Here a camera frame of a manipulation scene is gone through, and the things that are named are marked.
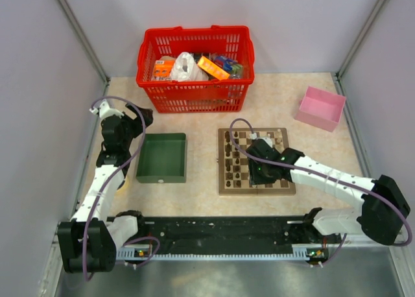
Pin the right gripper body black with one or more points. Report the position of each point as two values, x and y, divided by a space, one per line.
259 175

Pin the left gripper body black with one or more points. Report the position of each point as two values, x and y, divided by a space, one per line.
133 128

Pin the wooden chess board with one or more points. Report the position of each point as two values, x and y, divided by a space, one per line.
233 172

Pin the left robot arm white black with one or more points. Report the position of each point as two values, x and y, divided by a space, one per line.
88 242

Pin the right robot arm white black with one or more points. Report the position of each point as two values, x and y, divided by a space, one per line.
376 208

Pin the dark chess piece corner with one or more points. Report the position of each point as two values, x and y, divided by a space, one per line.
228 135

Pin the green plastic tray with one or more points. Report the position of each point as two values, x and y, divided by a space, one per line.
163 159

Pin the orange white packet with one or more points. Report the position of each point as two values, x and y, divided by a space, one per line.
162 69

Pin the tape roll blue label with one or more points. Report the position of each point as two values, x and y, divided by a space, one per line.
125 185

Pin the white plastic bag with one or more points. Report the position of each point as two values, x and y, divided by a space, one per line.
185 69

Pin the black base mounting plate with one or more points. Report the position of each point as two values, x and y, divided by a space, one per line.
230 235

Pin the orange box in basket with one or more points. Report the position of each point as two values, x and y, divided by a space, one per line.
212 69

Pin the red plastic shopping basket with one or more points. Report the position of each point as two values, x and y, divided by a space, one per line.
172 96

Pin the pink open box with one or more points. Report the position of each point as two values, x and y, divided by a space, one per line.
321 109

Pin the blue snack packet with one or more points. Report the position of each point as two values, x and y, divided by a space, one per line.
225 63

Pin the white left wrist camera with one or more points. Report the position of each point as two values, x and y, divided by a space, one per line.
105 110

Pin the aluminium frame rail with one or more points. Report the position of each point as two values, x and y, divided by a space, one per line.
356 240

